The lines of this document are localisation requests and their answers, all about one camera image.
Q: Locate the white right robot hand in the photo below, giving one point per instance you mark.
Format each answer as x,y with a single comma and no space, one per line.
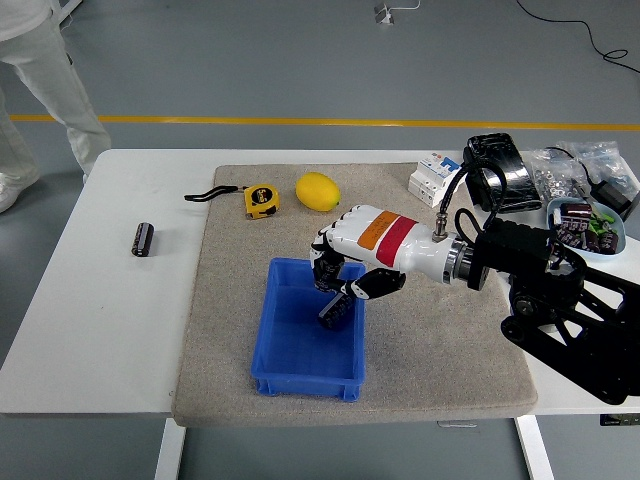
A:
395,240

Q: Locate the dark brown cylindrical battery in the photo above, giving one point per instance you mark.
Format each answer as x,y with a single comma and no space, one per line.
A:
329,272
142,240
334,312

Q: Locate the blue plastic box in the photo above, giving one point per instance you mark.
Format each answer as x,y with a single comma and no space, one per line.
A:
300,350

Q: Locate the white circuit breaker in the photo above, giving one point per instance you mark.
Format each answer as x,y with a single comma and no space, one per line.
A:
430,180

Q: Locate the yellow lemon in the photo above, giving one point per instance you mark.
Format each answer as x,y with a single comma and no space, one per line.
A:
317,192

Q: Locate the grey-brown mat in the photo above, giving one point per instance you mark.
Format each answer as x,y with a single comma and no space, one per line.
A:
450,350

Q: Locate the yellow tape measure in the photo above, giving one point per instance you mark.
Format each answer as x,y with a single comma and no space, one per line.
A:
260,201

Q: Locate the black wrapped device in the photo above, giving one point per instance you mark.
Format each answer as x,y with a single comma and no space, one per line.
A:
517,170

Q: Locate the clear bag of metal nuts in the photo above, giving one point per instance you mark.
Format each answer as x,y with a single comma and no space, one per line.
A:
555,180

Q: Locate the large brown capacitor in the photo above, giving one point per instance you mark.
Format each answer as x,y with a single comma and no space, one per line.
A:
576,212

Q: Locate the metal under-table hook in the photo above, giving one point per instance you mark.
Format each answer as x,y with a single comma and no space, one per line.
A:
457,425

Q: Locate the green small component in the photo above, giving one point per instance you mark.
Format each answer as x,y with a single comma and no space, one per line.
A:
602,221

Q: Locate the large black power adapter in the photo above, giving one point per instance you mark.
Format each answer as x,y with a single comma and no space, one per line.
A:
612,195

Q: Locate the silver floor socket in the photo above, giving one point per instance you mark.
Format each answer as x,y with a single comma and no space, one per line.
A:
384,14

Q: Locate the light blue bowl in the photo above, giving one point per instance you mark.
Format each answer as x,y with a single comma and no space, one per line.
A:
621,227

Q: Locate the clear bag with blue print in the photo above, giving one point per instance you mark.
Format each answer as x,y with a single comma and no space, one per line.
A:
607,160

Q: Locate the white right table leg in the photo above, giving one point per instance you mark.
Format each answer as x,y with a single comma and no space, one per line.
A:
535,450

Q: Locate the white table leg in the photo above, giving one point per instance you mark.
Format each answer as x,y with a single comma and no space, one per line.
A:
169,450
535,450

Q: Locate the black table control panel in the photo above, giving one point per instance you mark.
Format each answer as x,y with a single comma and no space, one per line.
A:
620,420

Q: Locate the white left table leg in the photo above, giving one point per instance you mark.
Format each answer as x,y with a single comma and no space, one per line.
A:
169,450

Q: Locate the person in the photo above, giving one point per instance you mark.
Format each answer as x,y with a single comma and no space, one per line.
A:
50,85

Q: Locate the white desk foot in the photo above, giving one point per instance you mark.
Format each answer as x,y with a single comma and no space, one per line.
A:
70,5

